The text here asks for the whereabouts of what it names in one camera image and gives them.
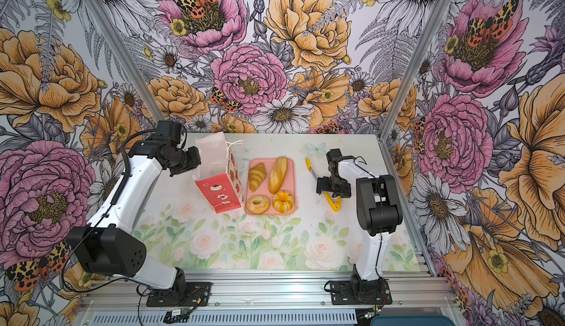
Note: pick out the pink plastic tray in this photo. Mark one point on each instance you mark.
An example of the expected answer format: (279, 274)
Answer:
(288, 185)

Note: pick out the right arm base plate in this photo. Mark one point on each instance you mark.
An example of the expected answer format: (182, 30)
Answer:
(359, 292)

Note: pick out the long bread roll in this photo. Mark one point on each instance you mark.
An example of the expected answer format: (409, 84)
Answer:
(277, 174)

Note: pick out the white red paper gift bag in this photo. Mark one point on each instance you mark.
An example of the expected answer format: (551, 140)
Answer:
(217, 177)

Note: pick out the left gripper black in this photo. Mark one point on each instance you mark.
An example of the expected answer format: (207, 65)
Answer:
(193, 162)

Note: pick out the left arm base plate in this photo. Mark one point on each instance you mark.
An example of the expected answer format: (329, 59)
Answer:
(189, 294)

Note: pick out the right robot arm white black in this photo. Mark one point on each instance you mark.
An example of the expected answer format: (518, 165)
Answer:
(378, 211)

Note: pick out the bundt cake bread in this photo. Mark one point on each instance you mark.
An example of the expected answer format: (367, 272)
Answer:
(283, 202)

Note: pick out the teal box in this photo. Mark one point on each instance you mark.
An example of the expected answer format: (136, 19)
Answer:
(412, 321)

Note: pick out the small green circuit board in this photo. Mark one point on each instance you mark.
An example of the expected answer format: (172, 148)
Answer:
(177, 316)

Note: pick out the glazed donut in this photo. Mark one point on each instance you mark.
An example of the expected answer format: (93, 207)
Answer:
(258, 204)

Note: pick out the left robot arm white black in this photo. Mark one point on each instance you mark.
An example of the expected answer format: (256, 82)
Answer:
(107, 244)

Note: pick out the yellow steel tongs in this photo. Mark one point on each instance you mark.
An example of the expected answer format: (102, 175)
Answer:
(334, 204)

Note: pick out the croissant bread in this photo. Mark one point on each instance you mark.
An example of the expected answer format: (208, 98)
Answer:
(257, 174)

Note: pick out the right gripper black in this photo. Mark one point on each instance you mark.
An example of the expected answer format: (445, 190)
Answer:
(323, 184)

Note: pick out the aluminium front rail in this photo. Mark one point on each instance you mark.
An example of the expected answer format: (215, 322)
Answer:
(270, 290)

